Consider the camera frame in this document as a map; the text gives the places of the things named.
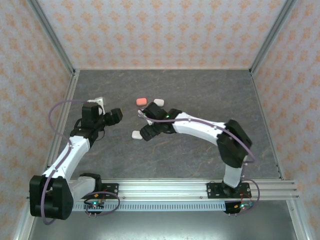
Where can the white earbud charging case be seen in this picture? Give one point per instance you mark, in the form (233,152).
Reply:
(159,102)
(136,135)

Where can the pink earbud charging case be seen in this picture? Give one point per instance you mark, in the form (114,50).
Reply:
(141,101)

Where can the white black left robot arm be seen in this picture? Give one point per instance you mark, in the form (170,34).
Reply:
(62,160)

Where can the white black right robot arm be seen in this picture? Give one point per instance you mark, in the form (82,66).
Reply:
(200,127)

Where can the small circuit board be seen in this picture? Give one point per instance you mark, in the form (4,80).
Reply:
(94,205)
(236,207)

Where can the aluminium table side rail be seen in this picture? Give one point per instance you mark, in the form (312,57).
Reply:
(260,100)
(71,87)

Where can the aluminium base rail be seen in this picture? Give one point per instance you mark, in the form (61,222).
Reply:
(162,190)

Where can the aluminium frame post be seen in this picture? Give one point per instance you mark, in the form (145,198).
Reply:
(270,40)
(55,40)

